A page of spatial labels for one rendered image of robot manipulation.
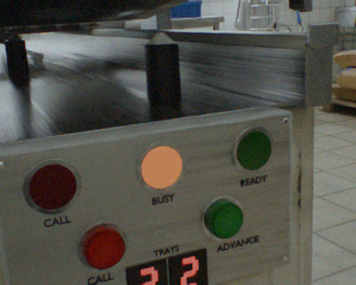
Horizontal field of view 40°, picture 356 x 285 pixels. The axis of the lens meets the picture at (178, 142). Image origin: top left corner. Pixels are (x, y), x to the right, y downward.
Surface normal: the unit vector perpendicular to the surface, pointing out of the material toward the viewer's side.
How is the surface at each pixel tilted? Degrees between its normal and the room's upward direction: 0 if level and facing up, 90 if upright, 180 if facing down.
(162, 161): 90
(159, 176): 90
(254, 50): 90
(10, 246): 90
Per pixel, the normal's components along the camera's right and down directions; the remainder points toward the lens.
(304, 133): 0.40, 0.21
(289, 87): -0.92, 0.15
